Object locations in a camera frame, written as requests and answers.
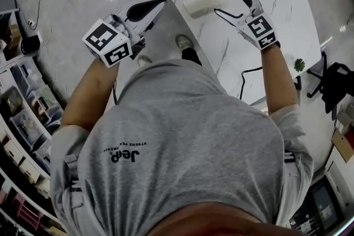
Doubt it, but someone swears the white rectangular box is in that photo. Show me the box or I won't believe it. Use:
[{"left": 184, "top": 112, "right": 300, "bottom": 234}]
[{"left": 183, "top": 0, "right": 224, "bottom": 19}]

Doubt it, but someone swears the person's right forearm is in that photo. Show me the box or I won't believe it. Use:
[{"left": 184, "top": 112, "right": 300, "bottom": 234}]
[{"left": 259, "top": 43, "right": 301, "bottom": 117}]

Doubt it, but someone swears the brown cardboard box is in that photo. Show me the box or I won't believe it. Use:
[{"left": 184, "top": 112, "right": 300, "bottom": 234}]
[{"left": 331, "top": 129, "right": 354, "bottom": 162}]

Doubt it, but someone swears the small green plant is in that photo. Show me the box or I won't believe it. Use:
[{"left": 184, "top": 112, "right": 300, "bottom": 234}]
[{"left": 293, "top": 58, "right": 306, "bottom": 72}]

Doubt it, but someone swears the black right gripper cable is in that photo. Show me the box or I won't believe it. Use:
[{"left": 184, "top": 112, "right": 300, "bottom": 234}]
[{"left": 239, "top": 66, "right": 263, "bottom": 100}]

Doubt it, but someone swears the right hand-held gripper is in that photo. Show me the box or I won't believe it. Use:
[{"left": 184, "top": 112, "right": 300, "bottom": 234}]
[{"left": 214, "top": 0, "right": 279, "bottom": 51}]

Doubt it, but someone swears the person's right shoe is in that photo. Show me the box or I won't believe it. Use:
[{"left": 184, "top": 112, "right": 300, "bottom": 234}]
[{"left": 175, "top": 34, "right": 195, "bottom": 51}]

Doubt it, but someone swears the black office chair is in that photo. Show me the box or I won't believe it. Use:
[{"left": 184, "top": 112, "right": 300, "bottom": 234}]
[{"left": 306, "top": 62, "right": 354, "bottom": 121}]

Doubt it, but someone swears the grey printed t-shirt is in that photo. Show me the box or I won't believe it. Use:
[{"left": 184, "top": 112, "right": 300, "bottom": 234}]
[{"left": 49, "top": 57, "right": 315, "bottom": 236}]

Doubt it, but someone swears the person's left forearm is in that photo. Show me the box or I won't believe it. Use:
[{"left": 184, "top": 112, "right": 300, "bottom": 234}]
[{"left": 59, "top": 57, "right": 120, "bottom": 132}]

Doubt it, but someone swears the person's left shoe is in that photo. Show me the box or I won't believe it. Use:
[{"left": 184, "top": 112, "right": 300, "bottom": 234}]
[{"left": 137, "top": 54, "right": 153, "bottom": 66}]

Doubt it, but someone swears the black round bin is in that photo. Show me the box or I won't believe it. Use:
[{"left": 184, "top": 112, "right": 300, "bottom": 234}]
[{"left": 20, "top": 35, "right": 42, "bottom": 55}]

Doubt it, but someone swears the grey shoulder strap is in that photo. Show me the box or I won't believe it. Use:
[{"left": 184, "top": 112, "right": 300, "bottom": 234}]
[
  {"left": 64, "top": 154, "right": 85, "bottom": 209},
  {"left": 283, "top": 150, "right": 296, "bottom": 175}
]

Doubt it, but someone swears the black box with labels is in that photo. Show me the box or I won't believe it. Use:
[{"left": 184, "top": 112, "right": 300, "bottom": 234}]
[{"left": 289, "top": 174, "right": 348, "bottom": 235}]

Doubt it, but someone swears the person's black trouser leg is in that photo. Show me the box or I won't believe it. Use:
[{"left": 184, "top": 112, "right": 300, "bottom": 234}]
[{"left": 181, "top": 47, "right": 202, "bottom": 66}]

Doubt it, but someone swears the person's shoe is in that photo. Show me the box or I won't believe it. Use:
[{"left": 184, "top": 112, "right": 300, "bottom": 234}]
[
  {"left": 175, "top": 34, "right": 195, "bottom": 51},
  {"left": 137, "top": 54, "right": 153, "bottom": 66}
]

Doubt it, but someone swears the person's face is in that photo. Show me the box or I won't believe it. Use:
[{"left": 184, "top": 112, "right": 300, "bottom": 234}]
[{"left": 143, "top": 200, "right": 305, "bottom": 236}]

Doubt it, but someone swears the white shelving unit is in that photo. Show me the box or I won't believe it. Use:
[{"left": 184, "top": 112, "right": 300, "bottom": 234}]
[{"left": 0, "top": 5, "right": 69, "bottom": 236}]

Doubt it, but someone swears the row of clear storage bins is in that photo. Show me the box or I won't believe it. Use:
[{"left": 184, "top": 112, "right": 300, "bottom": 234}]
[{"left": 5, "top": 63, "right": 64, "bottom": 153}]

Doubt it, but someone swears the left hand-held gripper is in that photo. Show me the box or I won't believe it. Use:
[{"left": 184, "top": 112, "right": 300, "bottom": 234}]
[{"left": 82, "top": 0, "right": 167, "bottom": 67}]

